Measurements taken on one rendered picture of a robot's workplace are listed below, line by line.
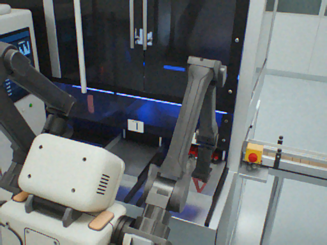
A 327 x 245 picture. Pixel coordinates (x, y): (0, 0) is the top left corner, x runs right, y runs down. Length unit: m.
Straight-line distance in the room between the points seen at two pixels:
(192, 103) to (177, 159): 0.15
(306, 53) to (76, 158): 5.54
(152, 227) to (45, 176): 0.28
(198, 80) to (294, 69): 5.31
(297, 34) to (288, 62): 0.48
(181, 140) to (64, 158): 0.29
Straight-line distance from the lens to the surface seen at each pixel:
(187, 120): 0.86
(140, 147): 1.76
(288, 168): 1.70
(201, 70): 0.90
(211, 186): 1.50
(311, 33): 6.04
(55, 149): 0.82
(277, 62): 6.14
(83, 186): 0.76
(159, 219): 0.81
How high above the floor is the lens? 1.78
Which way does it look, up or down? 27 degrees down
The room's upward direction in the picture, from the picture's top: 2 degrees clockwise
